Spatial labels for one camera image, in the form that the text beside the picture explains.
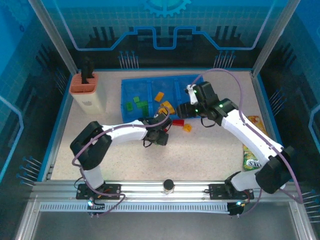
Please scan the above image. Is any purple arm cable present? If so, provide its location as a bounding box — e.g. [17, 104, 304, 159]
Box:
[189, 68, 304, 216]
[71, 106, 172, 216]

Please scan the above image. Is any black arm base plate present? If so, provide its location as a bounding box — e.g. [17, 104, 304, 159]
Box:
[208, 183, 255, 201]
[75, 183, 123, 201]

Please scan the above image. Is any aluminium frame post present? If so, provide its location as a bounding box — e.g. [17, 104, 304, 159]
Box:
[250, 0, 302, 77]
[27, 0, 79, 74]

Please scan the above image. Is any black knife handle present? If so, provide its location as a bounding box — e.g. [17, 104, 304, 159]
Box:
[81, 56, 95, 85]

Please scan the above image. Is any green snack bag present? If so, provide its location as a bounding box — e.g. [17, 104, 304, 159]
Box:
[242, 144, 263, 172]

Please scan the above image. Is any slotted grey cable duct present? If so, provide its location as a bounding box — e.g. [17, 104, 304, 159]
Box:
[39, 201, 232, 214]

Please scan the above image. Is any cream knife holder pink top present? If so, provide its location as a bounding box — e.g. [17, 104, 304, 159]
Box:
[69, 72, 107, 115]

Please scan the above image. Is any aluminium mounting rail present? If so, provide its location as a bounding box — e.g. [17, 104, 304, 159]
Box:
[31, 178, 298, 202]

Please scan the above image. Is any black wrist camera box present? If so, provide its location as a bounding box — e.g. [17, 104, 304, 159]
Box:
[154, 113, 173, 131]
[185, 81, 218, 105]

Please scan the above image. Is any yellow snack bag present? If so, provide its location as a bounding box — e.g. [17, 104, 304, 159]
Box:
[246, 114, 269, 138]

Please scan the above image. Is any blue three-compartment plastic bin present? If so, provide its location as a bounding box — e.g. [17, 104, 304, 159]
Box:
[120, 74, 205, 120]

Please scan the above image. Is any black round knob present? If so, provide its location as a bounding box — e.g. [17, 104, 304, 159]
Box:
[162, 178, 174, 196]

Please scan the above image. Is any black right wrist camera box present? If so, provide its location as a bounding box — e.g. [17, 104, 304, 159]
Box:
[185, 81, 218, 105]

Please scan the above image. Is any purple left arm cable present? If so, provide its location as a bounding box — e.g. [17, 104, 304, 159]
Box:
[71, 106, 172, 216]

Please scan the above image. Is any black controller box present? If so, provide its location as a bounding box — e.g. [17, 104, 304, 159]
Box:
[227, 199, 247, 217]
[86, 198, 106, 218]

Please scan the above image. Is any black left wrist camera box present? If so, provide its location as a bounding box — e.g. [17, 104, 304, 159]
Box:
[154, 113, 173, 131]

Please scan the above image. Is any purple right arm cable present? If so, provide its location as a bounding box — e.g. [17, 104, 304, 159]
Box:
[189, 68, 304, 216]

